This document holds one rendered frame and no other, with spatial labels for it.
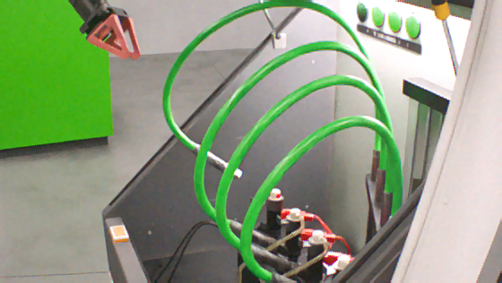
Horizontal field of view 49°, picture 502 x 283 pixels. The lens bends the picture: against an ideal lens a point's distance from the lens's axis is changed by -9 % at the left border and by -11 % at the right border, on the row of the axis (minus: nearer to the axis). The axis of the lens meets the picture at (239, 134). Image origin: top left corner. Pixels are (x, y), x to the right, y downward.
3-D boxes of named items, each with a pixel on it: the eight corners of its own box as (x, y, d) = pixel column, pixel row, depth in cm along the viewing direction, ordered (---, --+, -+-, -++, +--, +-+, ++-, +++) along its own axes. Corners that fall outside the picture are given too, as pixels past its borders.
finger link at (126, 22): (155, 45, 111) (125, 10, 112) (141, 44, 104) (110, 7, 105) (130, 70, 112) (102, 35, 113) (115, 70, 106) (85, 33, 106)
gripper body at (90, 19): (130, 15, 112) (108, -11, 112) (108, 11, 102) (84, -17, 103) (107, 38, 113) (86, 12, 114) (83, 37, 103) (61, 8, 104)
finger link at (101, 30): (151, 45, 109) (121, 9, 109) (135, 43, 102) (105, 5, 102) (125, 70, 110) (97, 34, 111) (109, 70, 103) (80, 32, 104)
